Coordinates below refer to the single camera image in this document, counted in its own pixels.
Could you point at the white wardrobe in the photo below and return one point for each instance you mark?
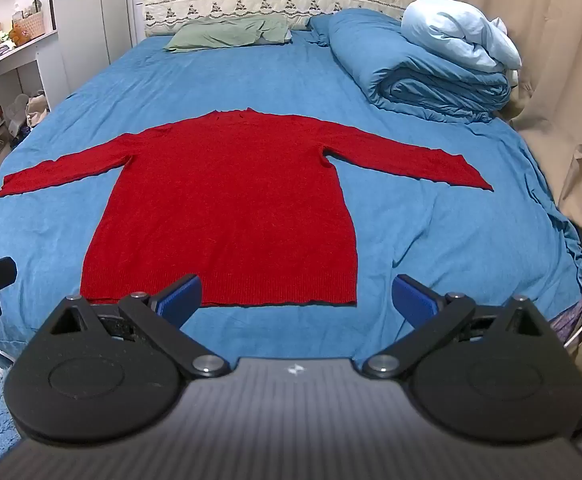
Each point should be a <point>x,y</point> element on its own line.
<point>86,25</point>

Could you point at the light blue blanket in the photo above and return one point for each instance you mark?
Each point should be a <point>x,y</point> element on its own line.
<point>461,35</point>

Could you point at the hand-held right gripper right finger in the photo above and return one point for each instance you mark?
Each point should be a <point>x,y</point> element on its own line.
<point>413,297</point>

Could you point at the purple patterned mattress cover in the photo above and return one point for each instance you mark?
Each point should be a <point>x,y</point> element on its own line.
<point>571,315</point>

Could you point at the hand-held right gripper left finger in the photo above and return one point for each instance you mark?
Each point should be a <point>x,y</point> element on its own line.
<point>181,297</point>

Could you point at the red knitted sweater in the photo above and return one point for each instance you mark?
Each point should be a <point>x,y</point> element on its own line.
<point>221,210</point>

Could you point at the white shelf desk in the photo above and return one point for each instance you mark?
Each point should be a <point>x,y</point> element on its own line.
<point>1,75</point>

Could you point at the green pillow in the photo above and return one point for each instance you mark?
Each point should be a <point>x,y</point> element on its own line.
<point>221,32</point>

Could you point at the white plastic bag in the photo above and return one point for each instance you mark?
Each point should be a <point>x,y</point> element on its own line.
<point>33,110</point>

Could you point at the rolled blue duvet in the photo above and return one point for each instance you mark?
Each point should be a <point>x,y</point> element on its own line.
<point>411,65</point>

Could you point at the woven basket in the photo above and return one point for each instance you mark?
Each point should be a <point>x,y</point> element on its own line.
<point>30,24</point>

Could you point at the beige curtain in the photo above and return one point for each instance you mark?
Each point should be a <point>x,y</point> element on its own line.
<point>561,85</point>

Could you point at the blue bed sheet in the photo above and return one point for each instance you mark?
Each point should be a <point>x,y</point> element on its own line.
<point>421,220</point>

